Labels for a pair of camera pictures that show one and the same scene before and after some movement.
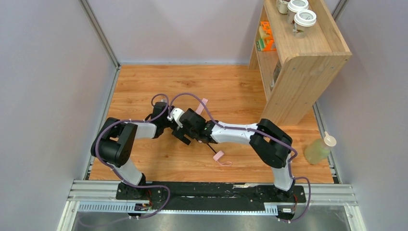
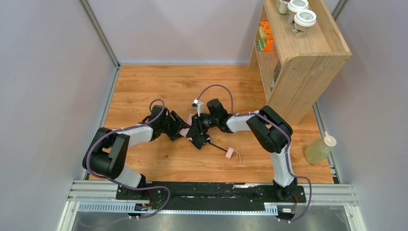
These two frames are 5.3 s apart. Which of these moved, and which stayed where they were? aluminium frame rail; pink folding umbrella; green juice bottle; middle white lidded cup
Moved: pink folding umbrella
Stayed: green juice bottle; middle white lidded cup; aluminium frame rail
